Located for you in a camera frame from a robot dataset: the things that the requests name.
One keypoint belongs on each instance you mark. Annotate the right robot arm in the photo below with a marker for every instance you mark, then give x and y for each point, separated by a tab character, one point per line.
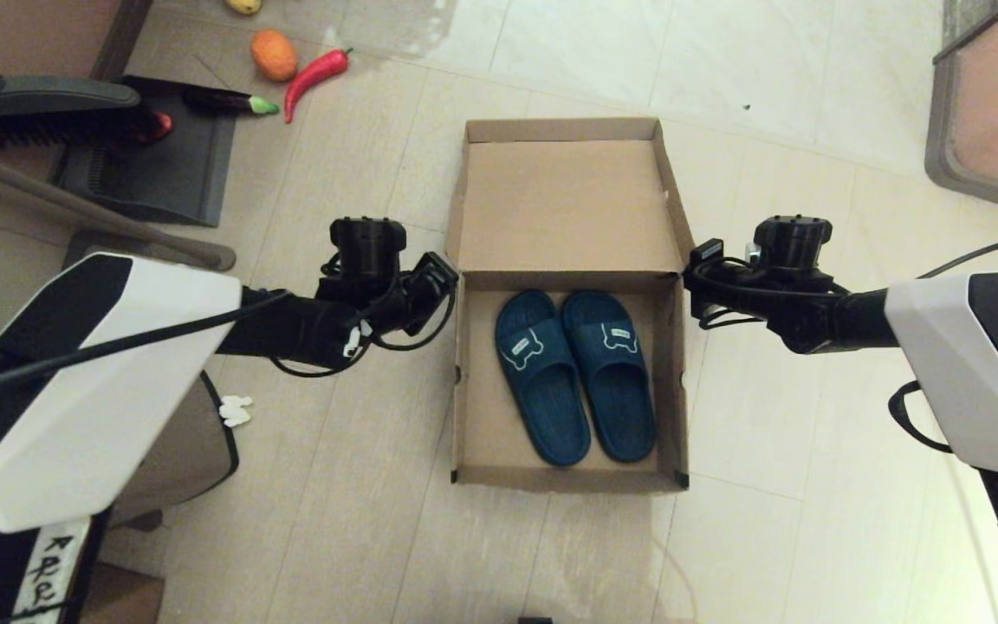
967	364

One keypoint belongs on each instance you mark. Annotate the brown metal furniture frame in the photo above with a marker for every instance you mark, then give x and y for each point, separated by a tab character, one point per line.
118	221

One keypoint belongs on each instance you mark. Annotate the red toy chili pepper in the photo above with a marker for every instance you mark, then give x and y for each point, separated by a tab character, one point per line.
315	72

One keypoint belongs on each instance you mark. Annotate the dark grey dustpan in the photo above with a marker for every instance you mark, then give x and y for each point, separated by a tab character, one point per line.
161	179

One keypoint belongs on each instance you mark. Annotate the plain brown cardboard carton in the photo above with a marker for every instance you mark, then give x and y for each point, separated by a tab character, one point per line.
126	598

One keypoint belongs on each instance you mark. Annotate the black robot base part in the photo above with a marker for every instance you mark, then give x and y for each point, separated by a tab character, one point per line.
534	620

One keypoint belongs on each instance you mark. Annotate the purple toy eggplant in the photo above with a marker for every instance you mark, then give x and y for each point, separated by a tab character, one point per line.
220	100

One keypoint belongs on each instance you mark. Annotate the brown plastic trash bin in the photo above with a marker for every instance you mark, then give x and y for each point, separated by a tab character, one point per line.
178	459

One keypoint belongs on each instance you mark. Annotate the orange toy fruit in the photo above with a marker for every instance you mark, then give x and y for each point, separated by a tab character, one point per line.
274	55

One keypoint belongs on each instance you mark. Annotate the crumpled white tissue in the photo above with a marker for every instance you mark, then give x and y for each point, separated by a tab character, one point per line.
236	411

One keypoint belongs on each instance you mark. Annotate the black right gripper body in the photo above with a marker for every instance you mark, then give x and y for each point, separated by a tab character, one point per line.
789	247

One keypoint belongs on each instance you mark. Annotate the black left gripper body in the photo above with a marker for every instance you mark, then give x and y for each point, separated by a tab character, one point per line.
369	251

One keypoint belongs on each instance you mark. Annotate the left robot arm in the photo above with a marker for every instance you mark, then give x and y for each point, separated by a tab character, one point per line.
100	390

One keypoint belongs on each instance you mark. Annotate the red round toy fruit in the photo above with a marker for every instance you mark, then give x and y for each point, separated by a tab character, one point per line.
162	126

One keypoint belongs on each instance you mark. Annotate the brown cardboard shoe box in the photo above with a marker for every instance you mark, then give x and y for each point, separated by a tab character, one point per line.
568	208

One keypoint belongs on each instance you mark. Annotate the dark blue rubber slipper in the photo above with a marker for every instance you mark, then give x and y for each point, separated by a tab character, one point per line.
542	390
616	390

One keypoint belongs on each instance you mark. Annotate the black bristle broom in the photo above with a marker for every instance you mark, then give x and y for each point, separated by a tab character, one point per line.
48	117

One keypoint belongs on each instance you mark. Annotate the yellow toy mango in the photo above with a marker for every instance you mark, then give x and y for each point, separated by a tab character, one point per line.
243	4

